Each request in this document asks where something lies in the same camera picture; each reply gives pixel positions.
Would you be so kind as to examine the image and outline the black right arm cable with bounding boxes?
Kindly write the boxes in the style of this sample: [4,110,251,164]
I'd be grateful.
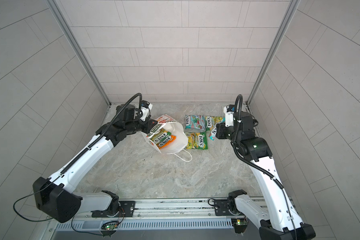
[230,94,298,240]

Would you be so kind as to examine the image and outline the green candy bag in bag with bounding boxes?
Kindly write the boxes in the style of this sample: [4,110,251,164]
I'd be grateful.
[150,129,172,145]

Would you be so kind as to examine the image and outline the teal green candy bag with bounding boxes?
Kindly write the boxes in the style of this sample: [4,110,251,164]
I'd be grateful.
[209,126,217,141]

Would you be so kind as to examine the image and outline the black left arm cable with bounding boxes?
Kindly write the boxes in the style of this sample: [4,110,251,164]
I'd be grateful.
[12,179,58,223]

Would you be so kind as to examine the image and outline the aluminium corner post right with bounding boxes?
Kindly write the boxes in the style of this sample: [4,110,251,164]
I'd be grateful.
[246,0,300,106]

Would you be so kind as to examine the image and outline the left circuit board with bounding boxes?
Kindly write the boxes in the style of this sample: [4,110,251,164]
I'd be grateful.
[101,221,120,231]

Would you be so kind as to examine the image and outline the green spring tea candy bag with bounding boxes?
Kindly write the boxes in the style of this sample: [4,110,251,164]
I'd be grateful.
[186,132,208,150]

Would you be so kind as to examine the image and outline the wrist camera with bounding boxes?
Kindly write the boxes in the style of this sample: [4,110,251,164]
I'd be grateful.
[223,105,235,128]
[140,100,153,122]

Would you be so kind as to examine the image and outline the right circuit board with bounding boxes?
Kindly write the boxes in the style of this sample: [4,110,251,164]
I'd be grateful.
[231,218,249,234]

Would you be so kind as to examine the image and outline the aluminium corner post left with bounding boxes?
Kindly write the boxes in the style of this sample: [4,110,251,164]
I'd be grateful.
[46,0,111,106]

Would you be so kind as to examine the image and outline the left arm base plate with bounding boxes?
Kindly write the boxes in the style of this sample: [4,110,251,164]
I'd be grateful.
[91,201,136,218]

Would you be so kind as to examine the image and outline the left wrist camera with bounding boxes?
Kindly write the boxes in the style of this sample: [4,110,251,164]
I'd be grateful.
[140,100,153,122]

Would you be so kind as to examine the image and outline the white paper bag red print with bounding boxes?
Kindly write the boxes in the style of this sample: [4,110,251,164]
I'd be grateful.
[143,114,193,162]

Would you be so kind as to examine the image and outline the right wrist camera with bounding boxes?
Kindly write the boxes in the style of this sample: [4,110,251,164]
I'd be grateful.
[223,105,235,128]

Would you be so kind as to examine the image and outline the mint blossom candy bag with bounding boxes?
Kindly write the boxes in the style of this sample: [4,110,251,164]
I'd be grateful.
[185,115,206,133]

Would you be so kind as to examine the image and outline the orange candy bag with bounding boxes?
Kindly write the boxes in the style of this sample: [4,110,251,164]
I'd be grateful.
[157,135,176,149]

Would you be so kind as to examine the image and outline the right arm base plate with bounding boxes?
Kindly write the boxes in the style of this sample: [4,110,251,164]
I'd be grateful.
[208,199,234,217]

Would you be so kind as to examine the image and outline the spring tea candy bag yellow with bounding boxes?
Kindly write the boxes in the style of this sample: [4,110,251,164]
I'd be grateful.
[205,116,225,131]

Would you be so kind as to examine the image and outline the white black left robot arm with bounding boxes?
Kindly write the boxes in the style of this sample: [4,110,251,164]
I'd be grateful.
[33,101,158,223]

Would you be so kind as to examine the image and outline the aluminium corner post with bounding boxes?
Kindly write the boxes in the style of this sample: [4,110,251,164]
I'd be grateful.
[46,0,111,106]
[246,0,300,106]

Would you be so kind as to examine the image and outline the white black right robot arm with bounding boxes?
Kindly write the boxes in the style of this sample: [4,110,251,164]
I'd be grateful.
[216,112,316,240]

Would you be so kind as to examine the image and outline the aluminium rail frame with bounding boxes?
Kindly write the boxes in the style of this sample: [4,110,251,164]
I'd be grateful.
[44,196,299,222]

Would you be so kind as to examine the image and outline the circuit board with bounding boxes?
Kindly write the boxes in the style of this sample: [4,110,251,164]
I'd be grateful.
[101,221,120,231]
[231,218,249,234]

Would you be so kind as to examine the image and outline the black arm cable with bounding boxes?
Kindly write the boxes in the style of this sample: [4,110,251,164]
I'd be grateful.
[12,179,58,223]
[230,94,298,240]

